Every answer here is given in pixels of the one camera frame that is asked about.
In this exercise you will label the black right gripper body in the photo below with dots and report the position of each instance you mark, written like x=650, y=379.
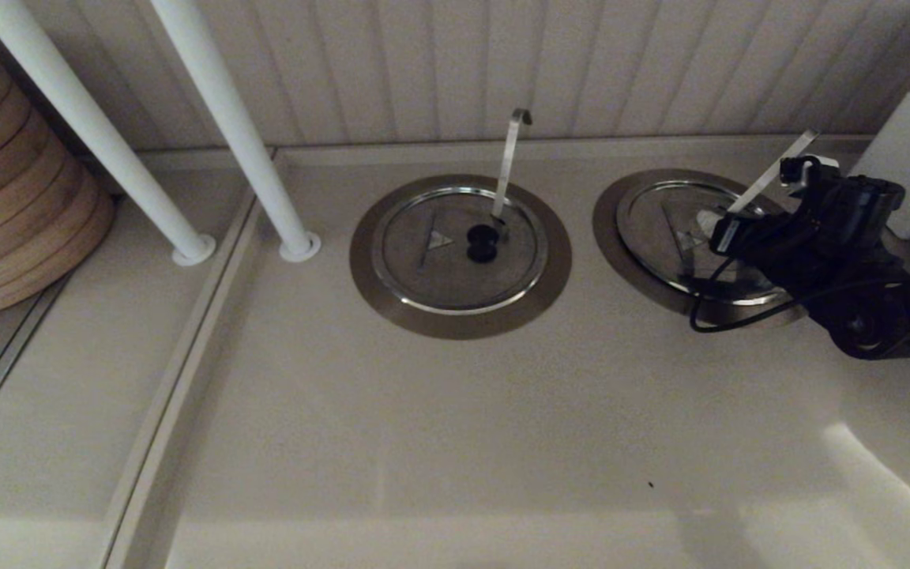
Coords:
x=826, y=229

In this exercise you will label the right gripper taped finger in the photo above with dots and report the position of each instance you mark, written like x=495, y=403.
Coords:
x=712, y=221
x=730, y=235

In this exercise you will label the round steel hinged lid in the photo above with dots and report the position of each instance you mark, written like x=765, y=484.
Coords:
x=423, y=276
x=652, y=229

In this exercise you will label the white teal tissue box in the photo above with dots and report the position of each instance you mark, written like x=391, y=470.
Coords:
x=897, y=158

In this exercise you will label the round brushed steel well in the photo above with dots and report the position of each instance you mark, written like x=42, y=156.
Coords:
x=460, y=326
x=609, y=237

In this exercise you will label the white pole base flange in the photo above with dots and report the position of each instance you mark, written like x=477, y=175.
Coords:
x=201, y=260
x=305, y=257

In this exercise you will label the white round support pole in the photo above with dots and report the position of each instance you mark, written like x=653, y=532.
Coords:
x=226, y=111
x=92, y=118

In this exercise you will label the stacked bamboo steamer baskets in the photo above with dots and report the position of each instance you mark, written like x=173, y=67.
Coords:
x=13, y=205

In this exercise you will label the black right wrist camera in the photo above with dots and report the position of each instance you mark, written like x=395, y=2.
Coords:
x=806, y=170

